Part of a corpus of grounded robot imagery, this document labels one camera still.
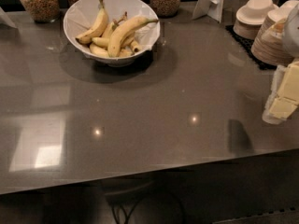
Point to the white bowl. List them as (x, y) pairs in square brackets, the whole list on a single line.
[(80, 17)]

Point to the short banana right bottom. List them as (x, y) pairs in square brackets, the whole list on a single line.
[(129, 48)]

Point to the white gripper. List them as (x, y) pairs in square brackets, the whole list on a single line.
[(292, 34)]

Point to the black rubber mat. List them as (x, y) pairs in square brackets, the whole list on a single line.
[(246, 44)]

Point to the stack of large paper bowls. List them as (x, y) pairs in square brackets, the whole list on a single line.
[(267, 46)]

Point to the yellow banana behind top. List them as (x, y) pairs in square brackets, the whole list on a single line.
[(110, 28)]

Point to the white folded sign stand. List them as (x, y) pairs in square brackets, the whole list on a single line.
[(210, 8)]

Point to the stack of small paper bowls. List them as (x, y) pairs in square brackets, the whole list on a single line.
[(250, 17)]

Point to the middle small yellow banana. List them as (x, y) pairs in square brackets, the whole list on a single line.
[(100, 41)]

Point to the bottom left yellow banana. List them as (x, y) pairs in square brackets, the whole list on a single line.
[(98, 51)]

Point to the glass jar of cereal left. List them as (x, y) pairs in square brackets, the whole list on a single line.
[(42, 10)]

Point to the black stool under table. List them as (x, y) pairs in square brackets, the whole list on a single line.
[(125, 195)]

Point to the large top yellow banana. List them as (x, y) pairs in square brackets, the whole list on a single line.
[(123, 31)]

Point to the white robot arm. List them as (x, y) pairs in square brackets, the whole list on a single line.
[(290, 39)]

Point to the white card at left edge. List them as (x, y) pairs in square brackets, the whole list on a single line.
[(5, 19)]

